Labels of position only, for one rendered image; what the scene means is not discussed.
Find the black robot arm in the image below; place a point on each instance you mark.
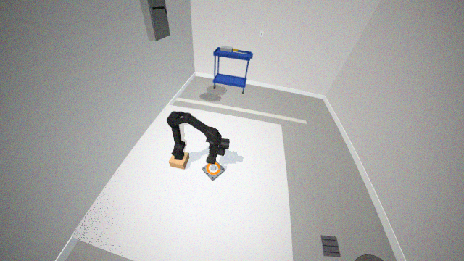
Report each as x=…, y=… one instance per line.
x=212, y=134

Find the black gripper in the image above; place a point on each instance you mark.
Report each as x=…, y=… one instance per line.
x=211, y=157

